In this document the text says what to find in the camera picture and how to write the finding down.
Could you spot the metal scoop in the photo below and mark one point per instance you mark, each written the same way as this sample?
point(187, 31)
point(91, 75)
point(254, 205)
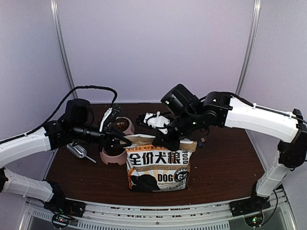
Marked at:
point(79, 151)

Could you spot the left aluminium frame post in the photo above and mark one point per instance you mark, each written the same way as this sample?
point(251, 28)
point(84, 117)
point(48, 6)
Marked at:
point(62, 49)

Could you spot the aluminium frame post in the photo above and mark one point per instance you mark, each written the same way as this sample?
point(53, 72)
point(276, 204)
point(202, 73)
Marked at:
point(62, 49)
point(250, 44)

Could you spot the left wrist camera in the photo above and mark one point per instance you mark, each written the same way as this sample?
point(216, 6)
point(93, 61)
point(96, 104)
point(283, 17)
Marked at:
point(109, 116)

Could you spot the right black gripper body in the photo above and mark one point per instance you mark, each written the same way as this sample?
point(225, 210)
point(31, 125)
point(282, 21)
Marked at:
point(173, 144)

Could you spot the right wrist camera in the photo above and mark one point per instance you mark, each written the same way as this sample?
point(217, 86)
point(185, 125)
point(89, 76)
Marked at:
point(154, 121)

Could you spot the front aluminium rail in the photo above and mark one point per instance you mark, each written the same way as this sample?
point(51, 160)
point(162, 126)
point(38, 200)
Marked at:
point(211, 216)

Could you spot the steel bowl insert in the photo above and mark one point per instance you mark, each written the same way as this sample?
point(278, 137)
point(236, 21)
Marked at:
point(122, 124)

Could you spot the right aluminium frame post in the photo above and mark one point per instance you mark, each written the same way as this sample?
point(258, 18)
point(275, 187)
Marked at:
point(250, 44)

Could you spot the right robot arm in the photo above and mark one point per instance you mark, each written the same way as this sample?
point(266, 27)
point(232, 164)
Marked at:
point(226, 109)

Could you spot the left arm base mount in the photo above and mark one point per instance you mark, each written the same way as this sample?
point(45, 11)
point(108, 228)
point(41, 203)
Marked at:
point(64, 210)

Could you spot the pink double pet bowl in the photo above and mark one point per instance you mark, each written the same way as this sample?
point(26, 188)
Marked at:
point(113, 154)

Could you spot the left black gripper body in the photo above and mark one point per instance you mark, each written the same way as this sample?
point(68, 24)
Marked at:
point(104, 138)

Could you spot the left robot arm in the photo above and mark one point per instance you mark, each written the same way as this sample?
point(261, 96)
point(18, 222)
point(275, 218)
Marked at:
point(69, 128)

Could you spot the dog food bag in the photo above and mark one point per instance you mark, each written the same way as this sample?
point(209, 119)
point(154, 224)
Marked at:
point(157, 169)

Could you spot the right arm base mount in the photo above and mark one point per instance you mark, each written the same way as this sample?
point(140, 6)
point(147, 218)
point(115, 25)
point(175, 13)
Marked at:
point(251, 208)

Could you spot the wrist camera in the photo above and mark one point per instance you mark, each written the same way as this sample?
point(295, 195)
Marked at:
point(154, 121)
point(109, 116)

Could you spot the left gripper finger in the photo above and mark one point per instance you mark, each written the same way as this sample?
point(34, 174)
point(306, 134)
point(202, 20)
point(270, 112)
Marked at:
point(119, 136)
point(116, 146)

